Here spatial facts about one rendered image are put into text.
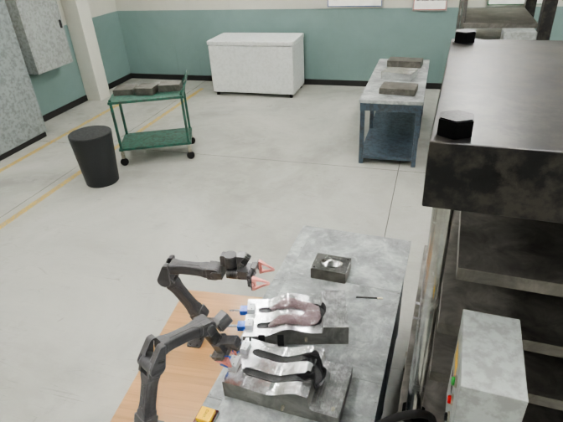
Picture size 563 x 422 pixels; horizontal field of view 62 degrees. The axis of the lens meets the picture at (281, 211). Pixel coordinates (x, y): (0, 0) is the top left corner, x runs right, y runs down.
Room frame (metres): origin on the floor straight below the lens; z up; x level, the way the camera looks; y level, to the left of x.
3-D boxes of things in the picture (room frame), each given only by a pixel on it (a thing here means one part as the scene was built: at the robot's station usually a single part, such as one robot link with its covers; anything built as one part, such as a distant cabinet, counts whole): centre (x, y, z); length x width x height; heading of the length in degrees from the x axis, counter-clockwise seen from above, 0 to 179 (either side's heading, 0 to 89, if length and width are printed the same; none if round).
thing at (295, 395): (1.35, 0.01, 0.87); 0.50 x 0.26 x 0.14; 69
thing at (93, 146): (5.11, 2.13, 0.31); 0.48 x 0.48 x 0.62
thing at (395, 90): (5.96, -1.59, 0.44); 1.90 x 0.70 x 0.89; 161
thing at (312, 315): (1.71, -0.03, 0.90); 0.26 x 0.18 x 0.08; 86
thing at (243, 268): (1.64, 0.17, 1.25); 0.07 x 0.06 x 0.11; 167
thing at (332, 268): (2.11, -0.26, 0.84); 0.20 x 0.15 x 0.07; 69
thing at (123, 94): (5.82, 1.55, 0.50); 0.98 x 0.55 x 1.01; 96
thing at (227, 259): (1.67, 0.27, 1.24); 0.12 x 0.09 x 0.12; 77
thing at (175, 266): (1.70, 0.43, 1.17); 0.30 x 0.09 x 0.12; 77
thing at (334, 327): (1.72, -0.04, 0.86); 0.50 x 0.26 x 0.11; 86
